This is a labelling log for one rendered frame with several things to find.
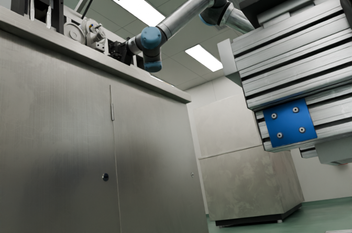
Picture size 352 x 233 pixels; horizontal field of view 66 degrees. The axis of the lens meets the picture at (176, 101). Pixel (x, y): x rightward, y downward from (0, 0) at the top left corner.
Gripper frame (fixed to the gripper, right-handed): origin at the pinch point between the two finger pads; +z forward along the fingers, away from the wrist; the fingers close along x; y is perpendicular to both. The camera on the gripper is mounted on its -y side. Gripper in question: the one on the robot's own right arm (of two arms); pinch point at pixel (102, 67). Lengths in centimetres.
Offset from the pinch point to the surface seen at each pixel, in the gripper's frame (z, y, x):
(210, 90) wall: 123, 148, -444
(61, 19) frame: -16.1, 0.7, 34.1
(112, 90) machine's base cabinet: -29.3, -29.5, 25.1
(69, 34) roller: -2.6, 7.9, 20.4
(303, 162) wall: -18, -39, -444
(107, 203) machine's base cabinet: -29, -64, 30
